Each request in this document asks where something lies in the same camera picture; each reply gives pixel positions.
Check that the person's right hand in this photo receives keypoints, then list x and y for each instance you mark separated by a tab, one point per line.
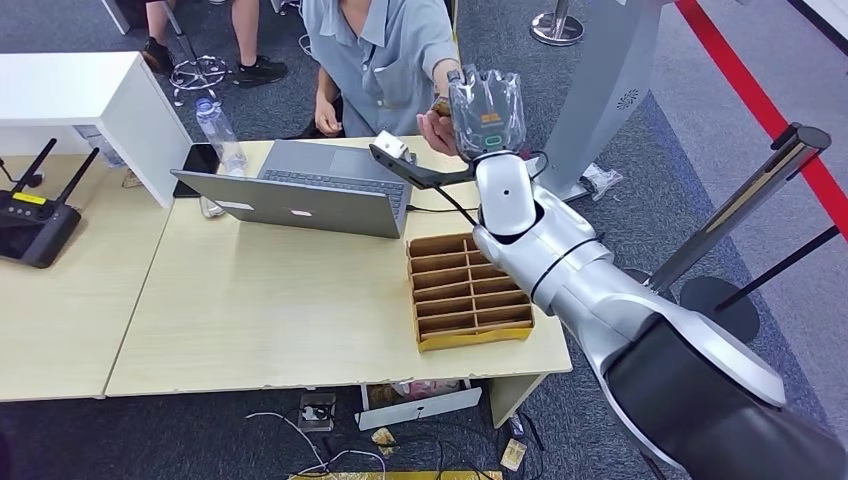
328	119

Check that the white box under desk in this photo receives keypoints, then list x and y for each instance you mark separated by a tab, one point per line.
424	409

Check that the chrome stool base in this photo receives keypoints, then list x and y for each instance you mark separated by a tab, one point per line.
195	69

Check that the grey laptop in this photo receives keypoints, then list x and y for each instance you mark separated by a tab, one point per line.
298	205

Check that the clear plastic water bottle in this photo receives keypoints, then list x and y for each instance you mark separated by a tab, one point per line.
218	136

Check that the small tan packet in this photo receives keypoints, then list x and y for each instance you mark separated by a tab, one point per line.
513	454

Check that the red barrier belt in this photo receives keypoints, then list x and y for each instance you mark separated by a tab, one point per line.
748	93

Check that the grey kiosk stand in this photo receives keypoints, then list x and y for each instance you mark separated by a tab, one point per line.
596	99

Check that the black stanchion post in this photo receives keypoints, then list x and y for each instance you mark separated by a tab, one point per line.
729	318

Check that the clear plastic bag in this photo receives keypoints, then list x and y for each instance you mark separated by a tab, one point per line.
603	180

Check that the black smartphone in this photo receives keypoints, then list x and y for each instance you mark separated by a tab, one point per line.
197	162

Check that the chrome stanchion base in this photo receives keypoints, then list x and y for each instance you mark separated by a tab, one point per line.
556	28

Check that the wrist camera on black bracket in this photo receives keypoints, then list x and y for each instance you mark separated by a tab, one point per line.
391	143

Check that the black controller with antennas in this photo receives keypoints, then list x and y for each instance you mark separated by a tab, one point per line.
36	228

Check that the person on stool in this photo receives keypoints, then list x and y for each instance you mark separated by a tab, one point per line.
242	33

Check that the seated person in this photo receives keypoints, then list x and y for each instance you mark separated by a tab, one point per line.
384	66

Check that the person's right forearm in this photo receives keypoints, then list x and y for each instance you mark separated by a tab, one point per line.
326	83

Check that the person's left forearm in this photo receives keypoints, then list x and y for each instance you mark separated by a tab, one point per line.
442	83

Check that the chrome stanchion post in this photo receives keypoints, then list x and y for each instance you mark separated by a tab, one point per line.
735	208

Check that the cardboard divider box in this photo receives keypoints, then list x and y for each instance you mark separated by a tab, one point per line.
464	305

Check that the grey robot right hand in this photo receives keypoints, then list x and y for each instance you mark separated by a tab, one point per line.
490	112

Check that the crumpled tan paper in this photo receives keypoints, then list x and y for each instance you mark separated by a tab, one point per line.
384	438

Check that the person's left hand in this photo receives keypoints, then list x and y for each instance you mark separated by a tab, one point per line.
437	129

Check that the white cabinet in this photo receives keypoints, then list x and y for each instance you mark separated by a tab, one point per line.
79	83

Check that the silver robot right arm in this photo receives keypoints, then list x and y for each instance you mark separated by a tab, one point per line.
596	285

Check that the floor power socket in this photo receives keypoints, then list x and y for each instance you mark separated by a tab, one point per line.
316	412

